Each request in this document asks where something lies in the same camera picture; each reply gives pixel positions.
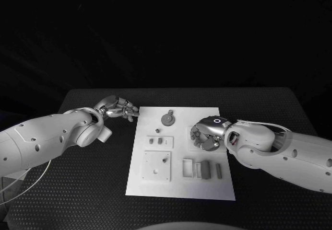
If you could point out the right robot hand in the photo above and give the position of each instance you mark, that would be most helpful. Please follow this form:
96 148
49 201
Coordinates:
209 131

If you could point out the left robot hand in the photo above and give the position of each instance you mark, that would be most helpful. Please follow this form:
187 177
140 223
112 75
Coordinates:
117 109

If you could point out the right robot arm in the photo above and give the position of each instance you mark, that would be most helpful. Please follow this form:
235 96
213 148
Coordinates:
280 154

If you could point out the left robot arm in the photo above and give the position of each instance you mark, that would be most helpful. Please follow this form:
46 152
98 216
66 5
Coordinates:
39 138

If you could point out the white task board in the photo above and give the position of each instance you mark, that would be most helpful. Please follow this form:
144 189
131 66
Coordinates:
179 154

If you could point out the grey gear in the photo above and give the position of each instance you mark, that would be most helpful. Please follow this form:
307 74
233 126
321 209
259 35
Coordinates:
167 119

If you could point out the grey rectangular block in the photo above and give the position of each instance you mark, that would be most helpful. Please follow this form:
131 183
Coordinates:
205 169

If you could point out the long grey cylinder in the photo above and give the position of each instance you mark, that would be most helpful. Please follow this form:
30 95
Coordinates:
218 171

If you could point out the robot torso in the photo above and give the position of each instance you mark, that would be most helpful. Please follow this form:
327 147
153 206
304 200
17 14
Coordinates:
189 226

